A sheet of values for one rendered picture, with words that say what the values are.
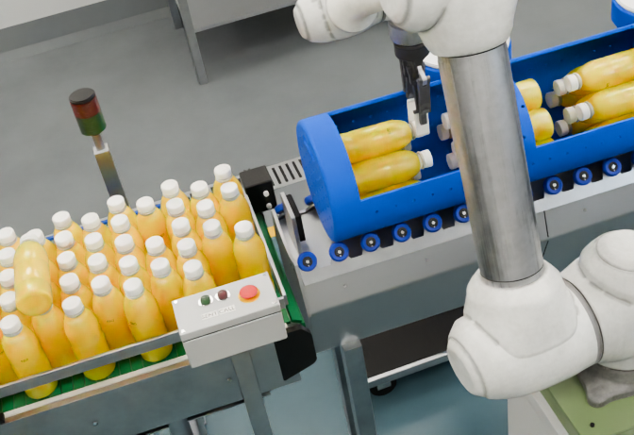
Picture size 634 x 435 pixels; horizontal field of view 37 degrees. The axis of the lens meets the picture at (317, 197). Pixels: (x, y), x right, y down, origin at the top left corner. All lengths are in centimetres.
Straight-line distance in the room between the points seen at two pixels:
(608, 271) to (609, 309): 6
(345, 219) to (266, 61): 277
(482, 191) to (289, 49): 344
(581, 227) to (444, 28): 111
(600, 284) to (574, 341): 10
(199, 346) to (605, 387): 75
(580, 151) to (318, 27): 69
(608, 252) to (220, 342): 76
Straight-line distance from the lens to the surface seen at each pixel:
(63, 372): 205
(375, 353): 298
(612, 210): 235
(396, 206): 204
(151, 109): 456
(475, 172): 140
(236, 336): 187
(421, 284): 223
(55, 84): 500
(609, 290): 157
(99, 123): 231
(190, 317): 186
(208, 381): 211
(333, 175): 197
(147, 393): 210
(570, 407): 171
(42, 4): 532
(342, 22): 180
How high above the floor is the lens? 240
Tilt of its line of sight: 39 degrees down
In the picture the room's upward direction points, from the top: 11 degrees counter-clockwise
